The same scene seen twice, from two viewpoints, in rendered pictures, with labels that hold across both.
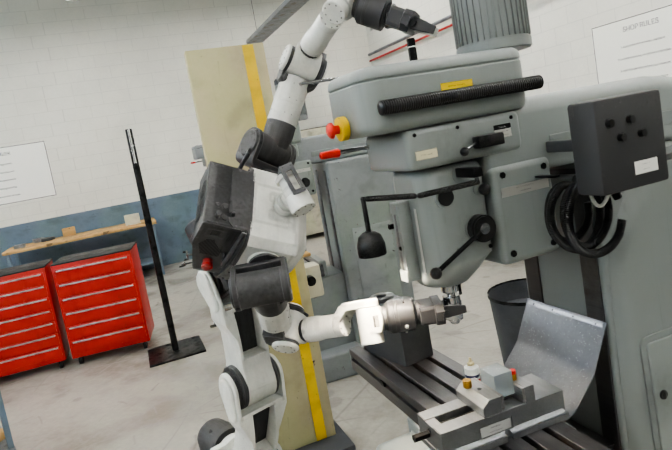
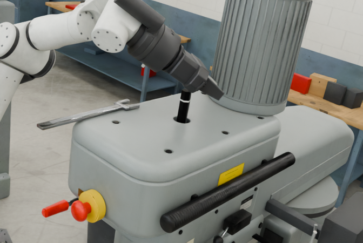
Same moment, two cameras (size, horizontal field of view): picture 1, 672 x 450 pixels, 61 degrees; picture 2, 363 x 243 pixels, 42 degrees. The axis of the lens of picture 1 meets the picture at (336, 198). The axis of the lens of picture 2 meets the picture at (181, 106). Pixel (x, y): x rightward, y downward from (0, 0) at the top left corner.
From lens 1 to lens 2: 92 cm
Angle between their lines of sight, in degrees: 35
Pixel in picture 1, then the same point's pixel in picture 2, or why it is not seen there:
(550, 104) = not seen: hidden behind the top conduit
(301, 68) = (22, 62)
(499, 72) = (264, 150)
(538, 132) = (266, 194)
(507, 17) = (282, 86)
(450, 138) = (207, 224)
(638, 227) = not seen: outside the picture
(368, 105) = (147, 210)
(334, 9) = (111, 39)
